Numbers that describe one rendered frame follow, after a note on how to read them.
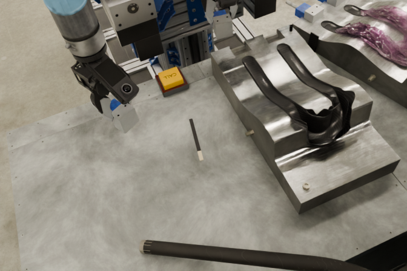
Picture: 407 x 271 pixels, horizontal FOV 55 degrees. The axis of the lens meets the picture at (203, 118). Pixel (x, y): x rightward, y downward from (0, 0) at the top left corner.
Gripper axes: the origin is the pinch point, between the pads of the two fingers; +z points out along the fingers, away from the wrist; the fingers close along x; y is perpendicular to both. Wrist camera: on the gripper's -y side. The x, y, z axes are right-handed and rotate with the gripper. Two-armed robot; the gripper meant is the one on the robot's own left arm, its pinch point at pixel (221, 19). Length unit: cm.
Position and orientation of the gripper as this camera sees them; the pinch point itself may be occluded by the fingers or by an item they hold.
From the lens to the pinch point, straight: 114.6
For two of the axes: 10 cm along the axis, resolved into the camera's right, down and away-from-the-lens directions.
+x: -9.7, 2.3, -0.6
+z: 1.0, 6.0, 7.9
